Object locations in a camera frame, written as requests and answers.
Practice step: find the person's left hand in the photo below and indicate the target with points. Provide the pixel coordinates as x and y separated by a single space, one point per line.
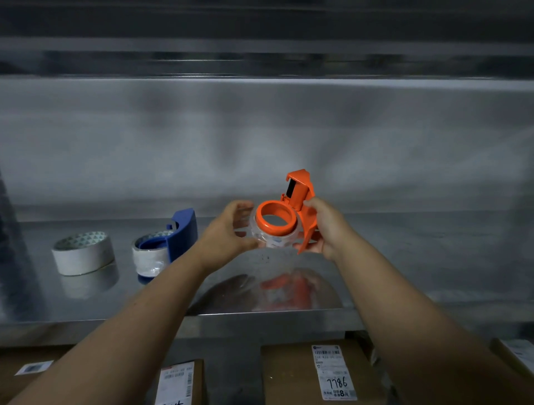
221 242

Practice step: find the wide cardboard box handwritten label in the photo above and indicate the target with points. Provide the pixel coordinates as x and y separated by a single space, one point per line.
288 375

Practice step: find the large cardboard box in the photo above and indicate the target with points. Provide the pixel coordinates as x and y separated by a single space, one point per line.
16 386

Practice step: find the grey metal shelving rack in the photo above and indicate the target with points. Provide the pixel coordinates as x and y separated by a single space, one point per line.
417 258

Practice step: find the narrow cardboard box handwritten label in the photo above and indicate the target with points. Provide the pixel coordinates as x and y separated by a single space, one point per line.
175 384

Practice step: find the person's right hand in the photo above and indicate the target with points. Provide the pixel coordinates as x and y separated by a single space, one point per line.
333 233

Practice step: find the person's right forearm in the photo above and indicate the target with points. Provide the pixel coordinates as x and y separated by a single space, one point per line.
417 342

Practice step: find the orange tape dispenser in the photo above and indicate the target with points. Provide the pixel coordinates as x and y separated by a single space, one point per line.
298 190

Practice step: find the transparent tape roll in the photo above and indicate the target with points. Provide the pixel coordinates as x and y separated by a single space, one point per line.
275 241

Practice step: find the wrinkled white tape roll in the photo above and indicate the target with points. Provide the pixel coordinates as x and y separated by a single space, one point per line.
150 260

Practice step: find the smooth white tape roll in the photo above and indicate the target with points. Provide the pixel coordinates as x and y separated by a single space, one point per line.
83 258

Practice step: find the blue tape dispenser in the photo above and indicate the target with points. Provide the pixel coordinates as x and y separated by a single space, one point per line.
183 233

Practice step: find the cardboard box printed label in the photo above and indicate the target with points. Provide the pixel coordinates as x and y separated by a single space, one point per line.
517 354

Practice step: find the person's left forearm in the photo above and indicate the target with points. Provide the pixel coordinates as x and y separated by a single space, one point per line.
125 342

